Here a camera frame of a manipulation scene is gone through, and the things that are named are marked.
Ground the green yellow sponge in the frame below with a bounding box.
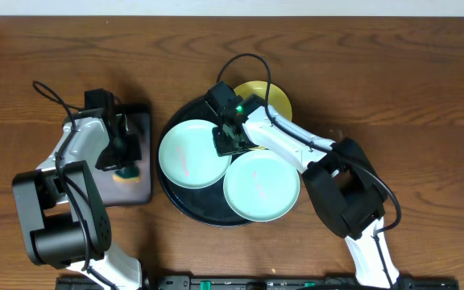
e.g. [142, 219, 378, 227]
[113, 166, 141, 182]

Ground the mint green plate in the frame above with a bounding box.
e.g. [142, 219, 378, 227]
[223, 150, 300, 222]
[159, 119, 232, 189]

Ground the yellow plate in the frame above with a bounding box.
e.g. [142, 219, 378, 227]
[234, 81, 293, 121]

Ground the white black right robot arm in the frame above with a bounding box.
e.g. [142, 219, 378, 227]
[205, 94, 402, 289]

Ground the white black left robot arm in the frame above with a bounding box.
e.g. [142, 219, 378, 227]
[12, 117, 143, 289]

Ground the black rectangular water tray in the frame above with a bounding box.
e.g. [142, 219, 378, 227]
[93, 103, 152, 206]

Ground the round black tray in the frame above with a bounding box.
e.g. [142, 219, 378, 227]
[158, 97, 252, 227]

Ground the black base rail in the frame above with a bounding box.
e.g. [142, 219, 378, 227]
[54, 275, 460, 290]

